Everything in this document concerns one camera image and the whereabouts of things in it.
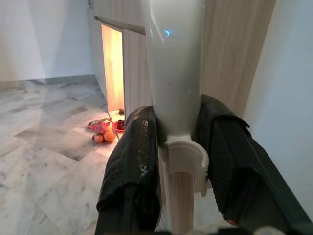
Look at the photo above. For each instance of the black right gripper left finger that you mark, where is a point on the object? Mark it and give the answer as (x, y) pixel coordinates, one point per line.
(129, 171)

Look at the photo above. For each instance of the plate of oranges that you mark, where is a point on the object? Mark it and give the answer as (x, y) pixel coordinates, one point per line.
(107, 136)

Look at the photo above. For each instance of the light wood cabinet lit niche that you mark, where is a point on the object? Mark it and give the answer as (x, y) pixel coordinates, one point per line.
(135, 61)

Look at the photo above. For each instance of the small dark figurine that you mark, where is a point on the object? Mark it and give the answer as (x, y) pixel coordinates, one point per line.
(120, 111)

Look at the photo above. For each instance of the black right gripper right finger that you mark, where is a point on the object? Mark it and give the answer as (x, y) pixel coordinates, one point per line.
(232, 159)

